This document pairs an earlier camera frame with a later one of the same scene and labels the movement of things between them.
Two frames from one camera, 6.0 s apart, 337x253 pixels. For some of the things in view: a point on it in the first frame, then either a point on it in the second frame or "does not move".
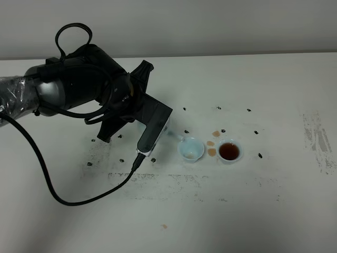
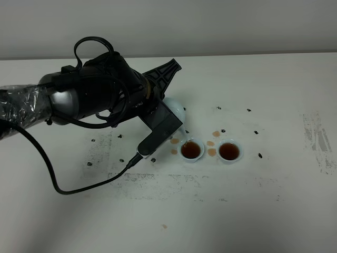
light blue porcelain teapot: (132, 133) to (177, 109)
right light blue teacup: (229, 151) does not move
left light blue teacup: (190, 149) does not move
